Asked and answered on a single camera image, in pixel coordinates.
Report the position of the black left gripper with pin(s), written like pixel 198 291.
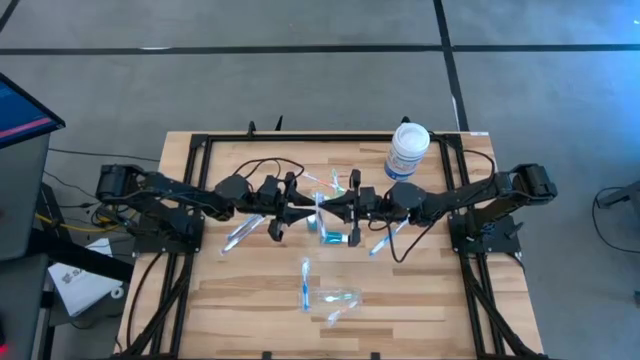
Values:
pixel 272 192

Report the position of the black aluminium table frame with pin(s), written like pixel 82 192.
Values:
pixel 325 137

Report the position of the white printed booklet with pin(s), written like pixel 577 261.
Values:
pixel 82 292

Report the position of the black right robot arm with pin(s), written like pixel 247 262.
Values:
pixel 465 195

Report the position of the blue screen monitor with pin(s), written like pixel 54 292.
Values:
pixel 20 115

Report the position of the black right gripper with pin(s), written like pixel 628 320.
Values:
pixel 370 202

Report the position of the grey stand leg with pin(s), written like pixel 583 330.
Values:
pixel 622 196

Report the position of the orange white toothbrush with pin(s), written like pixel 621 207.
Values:
pixel 340 314
pixel 317 180

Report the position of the clear acrylic three-compartment organizer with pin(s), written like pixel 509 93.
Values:
pixel 320 310

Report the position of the black slanted stand leg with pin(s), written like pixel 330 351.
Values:
pixel 80 256

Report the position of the white wipes canister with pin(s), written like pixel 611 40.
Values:
pixel 407 150

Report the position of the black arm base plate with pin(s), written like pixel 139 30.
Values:
pixel 500 245
pixel 150 245

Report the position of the blue white toothbrush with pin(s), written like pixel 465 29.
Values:
pixel 247 226
pixel 323 225
pixel 385 241

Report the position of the dark grey cart base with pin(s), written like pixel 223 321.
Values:
pixel 20 300

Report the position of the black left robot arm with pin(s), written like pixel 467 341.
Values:
pixel 175 192

